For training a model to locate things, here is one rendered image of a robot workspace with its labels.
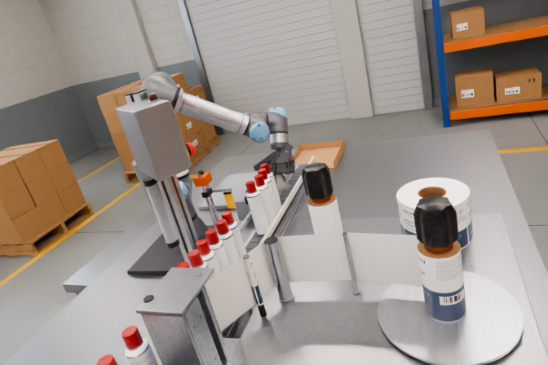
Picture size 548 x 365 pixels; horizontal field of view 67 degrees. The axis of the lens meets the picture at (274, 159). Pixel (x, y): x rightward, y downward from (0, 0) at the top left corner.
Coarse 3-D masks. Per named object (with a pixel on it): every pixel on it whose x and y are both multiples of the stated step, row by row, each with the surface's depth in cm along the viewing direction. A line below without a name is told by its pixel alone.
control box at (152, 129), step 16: (128, 112) 102; (144, 112) 100; (160, 112) 102; (128, 128) 108; (144, 128) 100; (160, 128) 103; (176, 128) 105; (144, 144) 101; (160, 144) 103; (176, 144) 106; (144, 160) 107; (160, 160) 104; (176, 160) 106; (160, 176) 104
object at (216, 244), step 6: (210, 234) 116; (216, 234) 117; (210, 240) 116; (216, 240) 117; (222, 240) 119; (210, 246) 117; (216, 246) 116; (222, 246) 117; (216, 252) 116; (222, 252) 117; (222, 258) 118; (228, 258) 121; (222, 264) 118; (228, 264) 120; (222, 270) 119
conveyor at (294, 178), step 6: (300, 168) 201; (294, 174) 195; (300, 174) 193; (294, 180) 189; (300, 186) 181; (282, 192) 179; (288, 192) 178; (282, 198) 174; (294, 198) 171; (282, 204) 168; (288, 210) 163; (282, 216) 159; (276, 228) 151; (252, 240) 147; (258, 240) 146; (246, 246) 145; (252, 246) 144; (246, 252) 141
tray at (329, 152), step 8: (304, 144) 236; (312, 144) 235; (320, 144) 233; (328, 144) 232; (336, 144) 230; (344, 144) 227; (304, 152) 234; (312, 152) 230; (320, 152) 227; (328, 152) 225; (336, 152) 222; (296, 160) 226; (304, 160) 223; (320, 160) 217; (328, 160) 215; (336, 160) 207
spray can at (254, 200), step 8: (248, 184) 143; (248, 192) 145; (256, 192) 144; (248, 200) 145; (256, 200) 144; (256, 208) 145; (256, 216) 146; (264, 216) 147; (256, 224) 148; (264, 224) 148; (264, 232) 148
